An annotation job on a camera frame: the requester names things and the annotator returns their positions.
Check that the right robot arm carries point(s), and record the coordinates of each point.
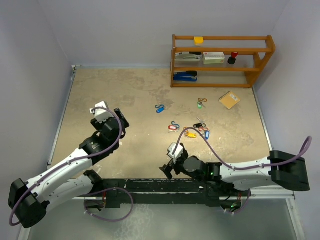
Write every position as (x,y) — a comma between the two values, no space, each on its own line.
(278,169)

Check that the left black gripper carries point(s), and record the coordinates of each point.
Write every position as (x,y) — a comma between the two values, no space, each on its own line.
(98,126)

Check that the yellow block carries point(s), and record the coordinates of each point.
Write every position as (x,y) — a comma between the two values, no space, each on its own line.
(198,41)

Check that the blue key tag with keys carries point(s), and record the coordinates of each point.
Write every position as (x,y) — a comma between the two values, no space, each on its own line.
(206,134)

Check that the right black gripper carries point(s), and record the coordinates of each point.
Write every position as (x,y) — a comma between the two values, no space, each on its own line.
(167,168)

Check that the black base frame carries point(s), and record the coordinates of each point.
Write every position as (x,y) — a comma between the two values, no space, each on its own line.
(164,192)

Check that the wooden shelf rack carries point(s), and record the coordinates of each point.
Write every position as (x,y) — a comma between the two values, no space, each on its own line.
(244,55)

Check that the blue stapler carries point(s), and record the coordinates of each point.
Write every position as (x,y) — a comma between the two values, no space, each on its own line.
(185,76)

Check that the yellow key tag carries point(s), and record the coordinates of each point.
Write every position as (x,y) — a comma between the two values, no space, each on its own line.
(191,135)

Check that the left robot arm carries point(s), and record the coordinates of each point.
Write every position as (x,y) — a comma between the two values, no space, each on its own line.
(31,200)

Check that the aluminium rail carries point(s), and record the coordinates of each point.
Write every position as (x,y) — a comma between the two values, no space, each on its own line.
(68,93)

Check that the yellow spiral notebook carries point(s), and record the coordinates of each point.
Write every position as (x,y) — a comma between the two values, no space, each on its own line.
(229,100)

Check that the black key fob with key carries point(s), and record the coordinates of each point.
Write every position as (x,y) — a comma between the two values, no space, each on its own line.
(200,124)

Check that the red key tag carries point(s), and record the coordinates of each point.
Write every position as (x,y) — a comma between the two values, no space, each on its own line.
(172,127)

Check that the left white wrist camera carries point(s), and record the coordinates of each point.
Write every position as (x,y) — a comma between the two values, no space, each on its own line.
(100,113)

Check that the red black stamp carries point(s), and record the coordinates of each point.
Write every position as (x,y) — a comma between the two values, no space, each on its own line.
(233,57)

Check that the grey stapler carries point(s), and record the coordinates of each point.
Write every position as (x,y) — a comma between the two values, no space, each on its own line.
(188,56)

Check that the dark blue S carabiner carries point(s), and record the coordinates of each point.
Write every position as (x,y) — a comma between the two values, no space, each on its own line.
(173,123)

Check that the white red box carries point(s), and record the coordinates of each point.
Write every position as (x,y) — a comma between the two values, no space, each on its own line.
(213,58)

